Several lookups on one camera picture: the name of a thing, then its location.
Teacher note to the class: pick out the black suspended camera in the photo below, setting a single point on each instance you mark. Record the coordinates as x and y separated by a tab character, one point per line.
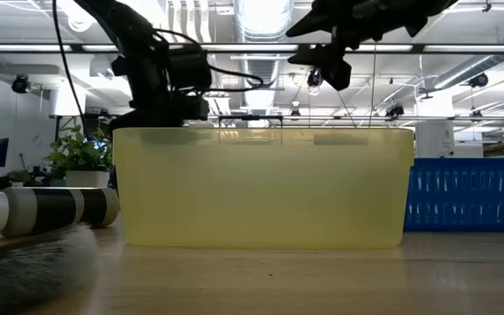
314	79
394	110
478	80
20	84

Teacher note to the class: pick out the small background potted plant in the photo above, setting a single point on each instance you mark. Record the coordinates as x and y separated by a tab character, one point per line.
19	176

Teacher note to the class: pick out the blue slotted plastic basket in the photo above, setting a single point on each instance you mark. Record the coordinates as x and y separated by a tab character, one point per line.
466	192

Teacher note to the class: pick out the black and white striped roll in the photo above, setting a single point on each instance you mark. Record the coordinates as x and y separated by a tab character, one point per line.
51	210

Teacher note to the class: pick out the translucent yellow plastic bin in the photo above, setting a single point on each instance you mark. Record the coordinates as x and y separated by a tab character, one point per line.
261	188

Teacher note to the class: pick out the green plant white pot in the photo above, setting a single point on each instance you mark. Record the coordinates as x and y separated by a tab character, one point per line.
81	151

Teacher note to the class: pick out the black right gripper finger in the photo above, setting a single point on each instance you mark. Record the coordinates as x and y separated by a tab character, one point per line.
328	65
309	24

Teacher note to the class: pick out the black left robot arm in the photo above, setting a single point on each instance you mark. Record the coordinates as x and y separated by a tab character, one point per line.
134	52

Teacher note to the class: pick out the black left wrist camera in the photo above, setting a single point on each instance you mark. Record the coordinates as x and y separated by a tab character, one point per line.
188	67

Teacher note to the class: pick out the silver ceiling air duct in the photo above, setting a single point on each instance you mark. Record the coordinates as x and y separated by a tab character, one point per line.
263	26
475	65

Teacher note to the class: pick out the fluffy grey bristle paintbrush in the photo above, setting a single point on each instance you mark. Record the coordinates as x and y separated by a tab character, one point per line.
29	271

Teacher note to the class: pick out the black aluminium frame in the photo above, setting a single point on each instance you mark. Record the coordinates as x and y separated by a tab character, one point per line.
234	48

